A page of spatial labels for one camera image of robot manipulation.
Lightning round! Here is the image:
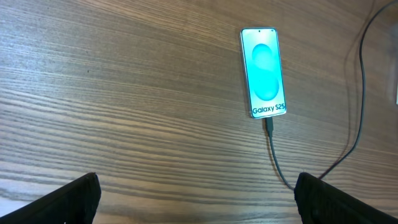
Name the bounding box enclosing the blue Galaxy smartphone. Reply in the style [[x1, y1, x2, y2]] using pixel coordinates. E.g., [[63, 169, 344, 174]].
[[240, 27, 287, 119]]

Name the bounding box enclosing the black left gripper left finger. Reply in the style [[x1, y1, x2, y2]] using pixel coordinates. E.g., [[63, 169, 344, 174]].
[[1, 172, 101, 224]]

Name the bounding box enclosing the black USB charging cable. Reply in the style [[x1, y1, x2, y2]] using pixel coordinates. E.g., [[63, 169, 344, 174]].
[[264, 0, 398, 191]]

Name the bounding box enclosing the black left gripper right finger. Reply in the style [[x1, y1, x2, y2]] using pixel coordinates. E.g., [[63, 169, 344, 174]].
[[294, 172, 397, 224]]

